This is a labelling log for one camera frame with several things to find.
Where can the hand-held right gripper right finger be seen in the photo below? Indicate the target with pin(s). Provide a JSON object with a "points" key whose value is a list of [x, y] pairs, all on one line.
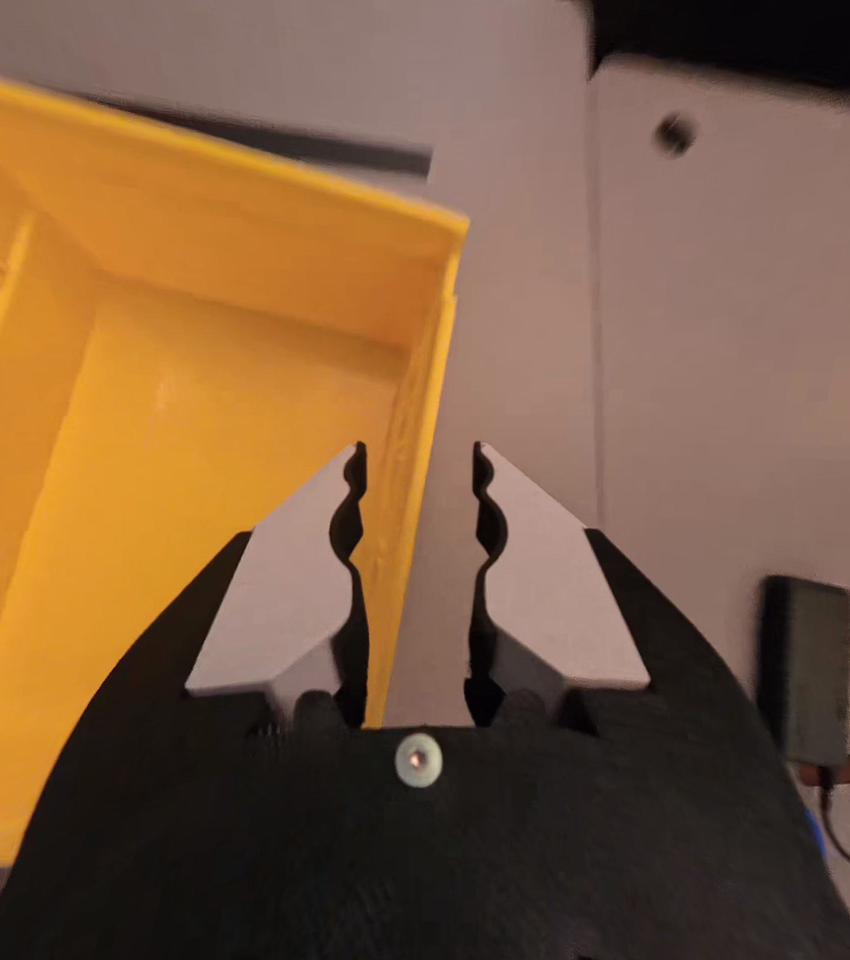
{"points": [[552, 600]]}

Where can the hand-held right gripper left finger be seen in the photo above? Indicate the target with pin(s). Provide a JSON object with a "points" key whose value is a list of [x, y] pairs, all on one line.
{"points": [[282, 600]]}

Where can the white furniture panel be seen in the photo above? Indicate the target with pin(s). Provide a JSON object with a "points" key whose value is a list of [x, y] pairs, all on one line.
{"points": [[732, 337]]}

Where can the yellow plastic bin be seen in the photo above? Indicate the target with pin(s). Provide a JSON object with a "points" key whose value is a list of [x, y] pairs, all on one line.
{"points": [[207, 450]]}

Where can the black power adapter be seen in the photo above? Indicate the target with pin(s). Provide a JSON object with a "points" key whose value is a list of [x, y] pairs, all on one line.
{"points": [[807, 667]]}

